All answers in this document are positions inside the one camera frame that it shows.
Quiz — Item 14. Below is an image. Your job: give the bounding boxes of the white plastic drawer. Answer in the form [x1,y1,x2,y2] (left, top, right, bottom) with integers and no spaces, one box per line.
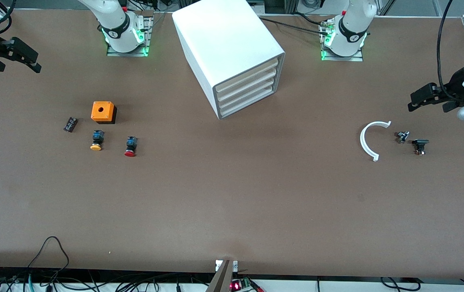
[217,68,277,102]
[218,77,277,110]
[216,58,278,94]
[219,86,276,118]

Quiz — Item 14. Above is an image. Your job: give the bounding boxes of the black square push button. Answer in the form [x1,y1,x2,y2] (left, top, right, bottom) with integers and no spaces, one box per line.
[412,139,430,156]

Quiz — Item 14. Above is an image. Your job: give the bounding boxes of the yellow push button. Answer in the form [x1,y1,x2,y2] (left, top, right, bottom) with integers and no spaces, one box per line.
[90,130,106,151]

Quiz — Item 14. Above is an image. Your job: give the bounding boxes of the red push button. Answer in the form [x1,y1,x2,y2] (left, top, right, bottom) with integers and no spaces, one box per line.
[124,136,138,157]

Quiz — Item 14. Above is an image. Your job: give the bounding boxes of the white drawer cabinet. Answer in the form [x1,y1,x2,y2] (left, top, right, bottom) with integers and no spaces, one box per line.
[172,0,286,120]

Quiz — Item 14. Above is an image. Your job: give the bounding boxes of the orange box with black base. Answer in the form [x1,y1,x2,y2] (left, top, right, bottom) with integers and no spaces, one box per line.
[91,101,117,125]

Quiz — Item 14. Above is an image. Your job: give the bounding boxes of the circuit board with red display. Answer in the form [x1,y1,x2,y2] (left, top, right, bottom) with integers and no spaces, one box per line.
[230,278,263,292]

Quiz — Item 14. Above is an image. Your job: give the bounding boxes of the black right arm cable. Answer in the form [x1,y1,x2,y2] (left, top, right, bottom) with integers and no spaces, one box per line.
[0,0,17,35]

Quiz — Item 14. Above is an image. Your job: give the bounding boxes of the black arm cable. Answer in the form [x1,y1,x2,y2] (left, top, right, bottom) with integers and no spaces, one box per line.
[0,0,17,35]
[436,0,456,102]

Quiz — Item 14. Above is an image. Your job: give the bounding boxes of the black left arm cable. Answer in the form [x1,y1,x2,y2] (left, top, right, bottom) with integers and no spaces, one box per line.
[436,0,456,102]

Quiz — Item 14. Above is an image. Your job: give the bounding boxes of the white half ring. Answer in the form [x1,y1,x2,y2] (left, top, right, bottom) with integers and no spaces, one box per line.
[360,121,392,162]

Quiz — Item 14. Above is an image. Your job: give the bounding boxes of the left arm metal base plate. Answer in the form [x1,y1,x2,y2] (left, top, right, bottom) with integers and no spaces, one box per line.
[320,18,364,62]

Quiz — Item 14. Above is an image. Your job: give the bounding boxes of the black cable behind cabinet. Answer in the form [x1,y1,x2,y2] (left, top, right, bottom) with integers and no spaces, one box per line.
[258,15,332,36]

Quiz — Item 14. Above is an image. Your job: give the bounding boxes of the black looped cable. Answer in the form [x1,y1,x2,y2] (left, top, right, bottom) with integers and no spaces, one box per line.
[27,236,70,280]

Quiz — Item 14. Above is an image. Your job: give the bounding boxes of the black coiled cable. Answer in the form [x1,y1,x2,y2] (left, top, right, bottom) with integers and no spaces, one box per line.
[380,277,421,292]

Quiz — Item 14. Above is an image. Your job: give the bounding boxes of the tangled black cable bundle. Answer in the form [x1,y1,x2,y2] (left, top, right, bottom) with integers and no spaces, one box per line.
[0,267,216,292]

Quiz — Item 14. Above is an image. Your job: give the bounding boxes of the brown camera post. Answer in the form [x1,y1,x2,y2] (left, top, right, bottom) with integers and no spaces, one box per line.
[206,260,234,292]

